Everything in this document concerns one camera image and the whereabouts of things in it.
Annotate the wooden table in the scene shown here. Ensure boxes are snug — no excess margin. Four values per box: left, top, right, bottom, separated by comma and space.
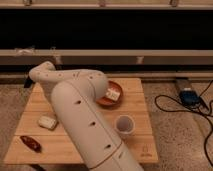
4, 78, 158, 164

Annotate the dark red snack packet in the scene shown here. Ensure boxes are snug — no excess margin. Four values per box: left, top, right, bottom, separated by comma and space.
20, 136, 42, 153

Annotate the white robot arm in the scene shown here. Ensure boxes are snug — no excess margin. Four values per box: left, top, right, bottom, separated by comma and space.
29, 61, 144, 171

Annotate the white wrapped bar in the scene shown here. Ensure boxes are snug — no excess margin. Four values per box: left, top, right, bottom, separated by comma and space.
38, 116, 58, 130

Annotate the blue power adapter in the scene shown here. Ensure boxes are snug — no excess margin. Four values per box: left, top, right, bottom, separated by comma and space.
179, 90, 200, 106

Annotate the white packet on plate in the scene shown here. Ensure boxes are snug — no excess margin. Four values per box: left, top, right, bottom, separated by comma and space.
106, 88, 120, 101

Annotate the black cable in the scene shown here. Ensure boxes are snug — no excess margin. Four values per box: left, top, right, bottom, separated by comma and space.
154, 79, 213, 168

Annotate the orange plate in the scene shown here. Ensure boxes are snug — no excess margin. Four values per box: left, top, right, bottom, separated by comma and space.
97, 81, 123, 106

